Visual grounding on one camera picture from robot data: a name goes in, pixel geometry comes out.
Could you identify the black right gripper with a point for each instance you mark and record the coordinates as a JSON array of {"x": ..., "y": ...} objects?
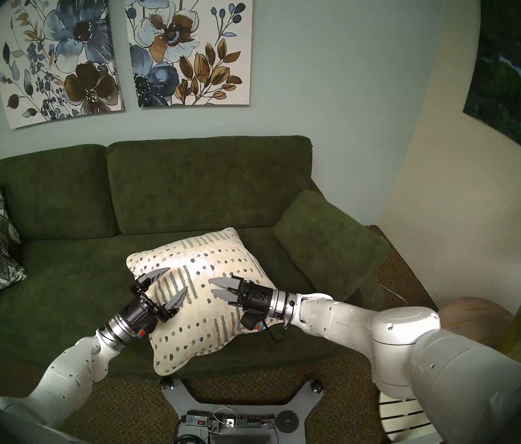
[{"x": 255, "y": 304}]

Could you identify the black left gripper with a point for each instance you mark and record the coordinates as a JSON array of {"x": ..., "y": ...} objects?
[{"x": 138, "y": 318}]

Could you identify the cream cushion with grey stripes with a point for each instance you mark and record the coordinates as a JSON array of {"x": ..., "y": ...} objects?
[{"x": 205, "y": 262}]

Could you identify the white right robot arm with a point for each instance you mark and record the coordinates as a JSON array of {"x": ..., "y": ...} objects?
[{"x": 403, "y": 341}]

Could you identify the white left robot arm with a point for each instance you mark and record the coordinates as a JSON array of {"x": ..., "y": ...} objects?
[{"x": 66, "y": 369}]

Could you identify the dark green sofa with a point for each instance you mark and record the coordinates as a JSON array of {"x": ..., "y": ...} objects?
[{"x": 80, "y": 272}]

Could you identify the black power strip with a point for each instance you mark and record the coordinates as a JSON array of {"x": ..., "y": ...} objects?
[{"x": 255, "y": 421}]

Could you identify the black round knob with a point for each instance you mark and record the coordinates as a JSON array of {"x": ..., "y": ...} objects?
[{"x": 286, "y": 421}]

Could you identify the floral canvas with brown leaves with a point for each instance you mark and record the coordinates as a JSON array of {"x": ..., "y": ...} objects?
[{"x": 186, "y": 45}]

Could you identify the floral canvas with blue flower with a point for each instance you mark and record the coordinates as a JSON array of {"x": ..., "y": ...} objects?
[{"x": 70, "y": 54}]

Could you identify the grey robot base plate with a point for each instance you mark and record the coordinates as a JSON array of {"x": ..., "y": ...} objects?
[{"x": 299, "y": 401}]

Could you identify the forest waterfall wall picture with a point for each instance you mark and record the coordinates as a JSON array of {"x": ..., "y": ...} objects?
[{"x": 510, "y": 87}]

